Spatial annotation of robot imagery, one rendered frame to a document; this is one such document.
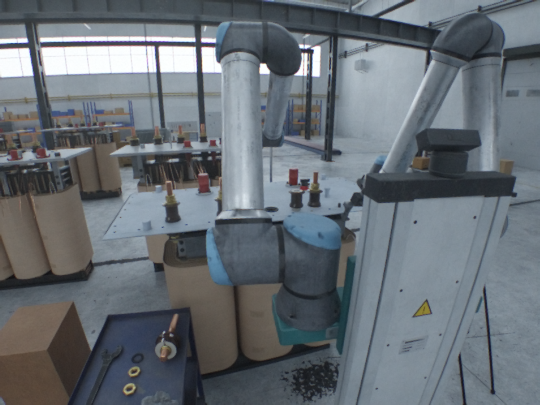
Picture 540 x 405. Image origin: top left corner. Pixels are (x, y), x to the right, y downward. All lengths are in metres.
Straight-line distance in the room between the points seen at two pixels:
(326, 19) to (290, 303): 10.49
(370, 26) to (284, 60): 10.95
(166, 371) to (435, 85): 1.45
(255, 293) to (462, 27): 1.60
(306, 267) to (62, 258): 3.25
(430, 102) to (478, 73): 0.17
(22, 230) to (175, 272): 2.39
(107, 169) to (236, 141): 6.49
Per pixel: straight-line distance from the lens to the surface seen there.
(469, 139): 0.66
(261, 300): 1.82
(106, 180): 7.17
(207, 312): 1.79
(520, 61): 15.76
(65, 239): 3.58
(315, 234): 0.63
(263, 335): 2.02
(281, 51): 0.86
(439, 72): 0.97
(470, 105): 1.05
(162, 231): 1.38
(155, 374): 1.36
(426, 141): 0.59
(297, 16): 10.44
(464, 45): 0.96
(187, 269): 1.61
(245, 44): 0.83
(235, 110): 0.73
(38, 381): 1.78
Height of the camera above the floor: 1.90
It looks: 19 degrees down
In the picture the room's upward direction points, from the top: straight up
